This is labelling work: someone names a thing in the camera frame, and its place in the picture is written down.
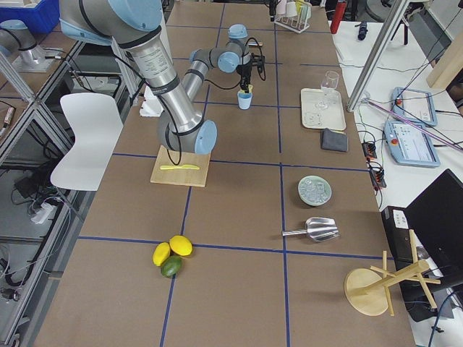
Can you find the red cylinder bottle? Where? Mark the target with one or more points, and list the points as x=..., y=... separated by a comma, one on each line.
x=341, y=5

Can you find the white chair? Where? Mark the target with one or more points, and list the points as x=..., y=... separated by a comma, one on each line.
x=95, y=121

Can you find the light blue plastic cup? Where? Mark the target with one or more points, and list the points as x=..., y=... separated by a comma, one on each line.
x=244, y=100

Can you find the yellow plastic knife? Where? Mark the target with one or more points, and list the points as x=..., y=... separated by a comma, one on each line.
x=179, y=167

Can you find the wooden cutting board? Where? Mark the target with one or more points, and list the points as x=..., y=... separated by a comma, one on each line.
x=180, y=177

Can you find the white cup in rack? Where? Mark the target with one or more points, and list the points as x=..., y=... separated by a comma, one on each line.
x=290, y=9

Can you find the metal ice scoop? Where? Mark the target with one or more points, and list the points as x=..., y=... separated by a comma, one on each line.
x=317, y=229

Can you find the black computer monitor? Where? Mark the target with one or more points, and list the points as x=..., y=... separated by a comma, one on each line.
x=436, y=217

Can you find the blue plastic crate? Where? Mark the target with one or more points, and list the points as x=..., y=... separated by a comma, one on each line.
x=39, y=16

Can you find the clear wine glass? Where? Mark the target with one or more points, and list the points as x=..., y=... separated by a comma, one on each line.
x=328, y=84

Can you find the green bowl with ice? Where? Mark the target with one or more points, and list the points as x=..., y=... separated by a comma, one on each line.
x=314, y=190

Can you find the dark grey folded cloth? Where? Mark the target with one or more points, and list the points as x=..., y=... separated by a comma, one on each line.
x=334, y=140

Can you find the far blue teach pendant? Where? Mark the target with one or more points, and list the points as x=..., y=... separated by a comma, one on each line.
x=414, y=105

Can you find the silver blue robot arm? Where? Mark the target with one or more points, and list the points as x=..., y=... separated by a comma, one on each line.
x=136, y=28

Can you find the wooden mug tree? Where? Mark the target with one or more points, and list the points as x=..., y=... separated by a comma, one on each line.
x=367, y=290

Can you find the aluminium frame post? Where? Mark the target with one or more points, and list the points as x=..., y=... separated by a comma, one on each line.
x=391, y=23

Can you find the white wire cup rack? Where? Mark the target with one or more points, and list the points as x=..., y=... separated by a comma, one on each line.
x=293, y=23

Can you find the blue teach pendant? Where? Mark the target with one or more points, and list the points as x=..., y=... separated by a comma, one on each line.
x=414, y=105
x=410, y=147

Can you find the yellow cup in rack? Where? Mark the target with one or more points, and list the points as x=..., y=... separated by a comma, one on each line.
x=301, y=9

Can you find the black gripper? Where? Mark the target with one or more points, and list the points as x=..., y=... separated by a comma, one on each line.
x=246, y=69

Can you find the yellow lemon slice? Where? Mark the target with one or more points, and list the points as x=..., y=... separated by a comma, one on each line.
x=247, y=90

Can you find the cream serving tray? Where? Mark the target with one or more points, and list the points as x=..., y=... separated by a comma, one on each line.
x=320, y=113

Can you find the near blue teach pendant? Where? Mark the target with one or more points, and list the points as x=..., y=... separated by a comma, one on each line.
x=410, y=147

